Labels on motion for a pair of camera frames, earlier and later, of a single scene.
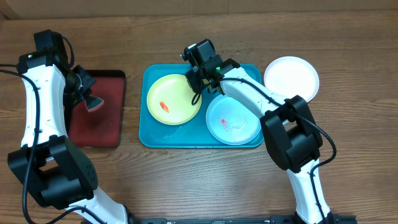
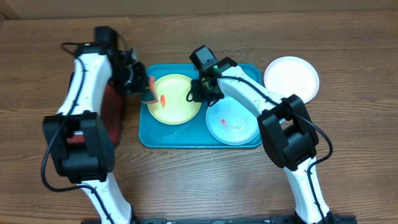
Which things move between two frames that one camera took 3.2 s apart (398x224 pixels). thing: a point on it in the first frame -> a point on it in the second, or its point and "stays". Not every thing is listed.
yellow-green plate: x=169 y=100 stays
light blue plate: x=232 y=122 stays
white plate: x=288 y=76 stays
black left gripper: x=71 y=99 -> x=138 y=84
